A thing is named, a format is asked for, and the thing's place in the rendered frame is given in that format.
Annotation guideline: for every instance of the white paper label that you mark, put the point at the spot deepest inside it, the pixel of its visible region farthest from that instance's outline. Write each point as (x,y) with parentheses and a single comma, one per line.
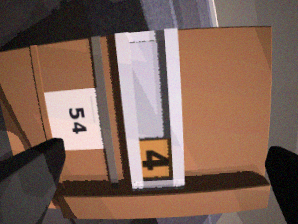
(75,118)

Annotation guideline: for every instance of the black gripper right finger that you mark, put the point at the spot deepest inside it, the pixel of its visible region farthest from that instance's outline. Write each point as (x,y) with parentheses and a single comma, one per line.
(282,167)

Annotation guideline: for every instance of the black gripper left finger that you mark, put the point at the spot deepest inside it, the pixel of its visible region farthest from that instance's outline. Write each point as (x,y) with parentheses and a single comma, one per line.
(28,182)

